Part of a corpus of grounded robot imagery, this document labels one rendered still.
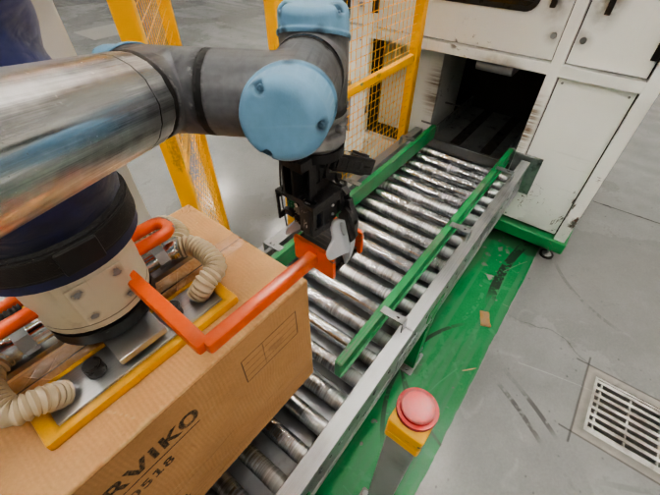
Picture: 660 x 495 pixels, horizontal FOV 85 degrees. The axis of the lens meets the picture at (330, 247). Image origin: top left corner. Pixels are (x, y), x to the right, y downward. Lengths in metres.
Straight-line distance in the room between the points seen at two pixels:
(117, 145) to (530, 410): 1.89
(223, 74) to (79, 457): 0.55
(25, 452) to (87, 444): 0.08
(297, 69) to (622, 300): 2.47
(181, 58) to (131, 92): 0.08
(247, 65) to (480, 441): 1.70
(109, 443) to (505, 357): 1.76
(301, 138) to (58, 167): 0.16
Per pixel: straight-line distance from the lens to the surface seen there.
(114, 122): 0.28
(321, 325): 1.31
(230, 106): 0.34
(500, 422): 1.89
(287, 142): 0.31
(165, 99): 0.33
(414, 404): 0.67
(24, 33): 0.51
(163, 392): 0.66
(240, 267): 0.78
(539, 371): 2.09
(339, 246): 0.55
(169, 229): 0.70
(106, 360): 0.71
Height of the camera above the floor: 1.64
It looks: 45 degrees down
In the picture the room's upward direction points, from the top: straight up
